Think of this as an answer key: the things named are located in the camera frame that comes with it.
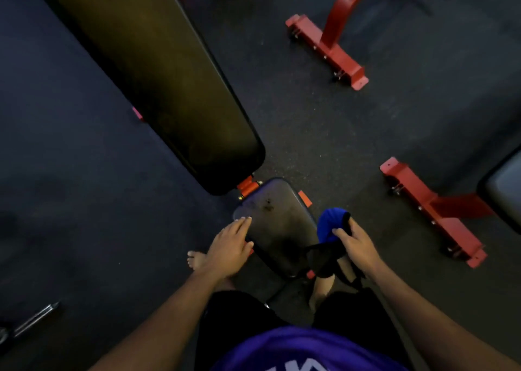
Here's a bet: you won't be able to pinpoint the person's left hand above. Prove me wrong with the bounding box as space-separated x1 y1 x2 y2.
202 217 255 280

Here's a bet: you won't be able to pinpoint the person's right hand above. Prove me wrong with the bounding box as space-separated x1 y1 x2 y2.
332 218 386 278

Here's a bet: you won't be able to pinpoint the blue and black cloth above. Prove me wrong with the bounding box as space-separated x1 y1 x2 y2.
304 207 366 291

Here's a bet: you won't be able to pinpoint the person's right forearm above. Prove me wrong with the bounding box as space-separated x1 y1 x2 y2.
366 260 521 371

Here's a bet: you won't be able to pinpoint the person's left forearm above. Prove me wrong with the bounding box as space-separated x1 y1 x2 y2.
87 266 229 371

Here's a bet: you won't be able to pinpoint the black bench seat pad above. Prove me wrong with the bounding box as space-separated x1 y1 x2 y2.
232 177 320 279

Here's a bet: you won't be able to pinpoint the person's left foot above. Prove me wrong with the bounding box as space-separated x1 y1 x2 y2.
187 251 209 272

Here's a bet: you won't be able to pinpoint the person's foot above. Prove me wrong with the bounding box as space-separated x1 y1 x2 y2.
187 251 209 272
308 256 360 313

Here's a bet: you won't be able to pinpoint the person's right foot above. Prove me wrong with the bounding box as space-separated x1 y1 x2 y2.
308 256 360 313

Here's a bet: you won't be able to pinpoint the person's black shorts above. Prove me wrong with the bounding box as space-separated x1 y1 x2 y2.
194 287 414 371

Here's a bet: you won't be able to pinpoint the red floor-bolted bench base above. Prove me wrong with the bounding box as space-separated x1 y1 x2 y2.
379 156 495 269

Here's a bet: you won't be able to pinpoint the person's purple shirt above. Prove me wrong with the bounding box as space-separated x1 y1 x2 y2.
211 326 410 371

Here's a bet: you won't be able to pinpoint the grey-black padded seat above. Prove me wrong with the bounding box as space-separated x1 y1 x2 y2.
476 146 521 235

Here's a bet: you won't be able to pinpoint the long black bench back pad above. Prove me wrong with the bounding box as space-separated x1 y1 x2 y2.
25 0 266 196

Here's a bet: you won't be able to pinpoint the metal bar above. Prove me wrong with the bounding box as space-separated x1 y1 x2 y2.
0 301 61 345

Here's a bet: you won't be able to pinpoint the red curved machine frame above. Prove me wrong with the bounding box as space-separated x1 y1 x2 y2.
285 0 449 91

